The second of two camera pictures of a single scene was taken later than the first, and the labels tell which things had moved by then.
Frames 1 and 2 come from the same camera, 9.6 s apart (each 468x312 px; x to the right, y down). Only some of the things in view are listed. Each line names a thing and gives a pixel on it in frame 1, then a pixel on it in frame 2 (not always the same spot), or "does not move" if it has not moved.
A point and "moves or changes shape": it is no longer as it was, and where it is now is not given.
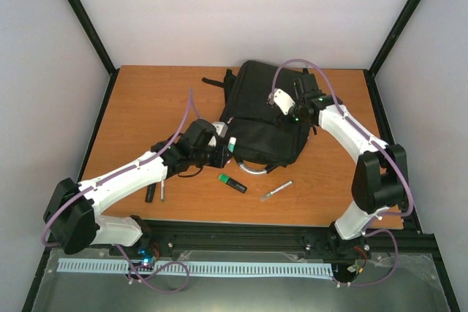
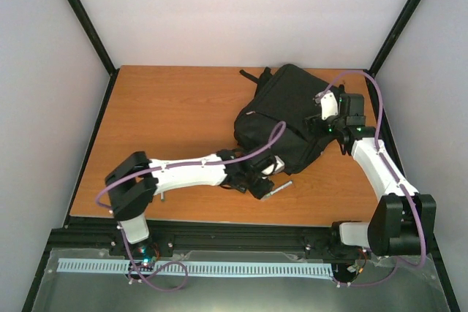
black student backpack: (262, 135) moves or changes shape
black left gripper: (220, 161) -> (259, 192)
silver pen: (276, 190) does not move
